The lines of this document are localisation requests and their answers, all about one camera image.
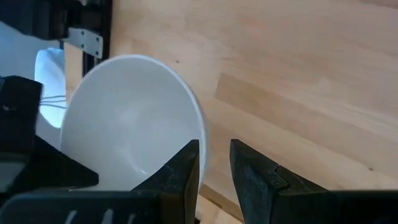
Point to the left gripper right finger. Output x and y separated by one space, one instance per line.
255 186

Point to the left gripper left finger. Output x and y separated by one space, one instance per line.
177 180

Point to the white ridged bowl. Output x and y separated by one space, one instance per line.
124 124

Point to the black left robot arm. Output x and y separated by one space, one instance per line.
18 124

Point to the black table frame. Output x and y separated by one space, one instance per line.
105 31

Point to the silver metal bracket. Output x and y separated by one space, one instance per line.
84 40

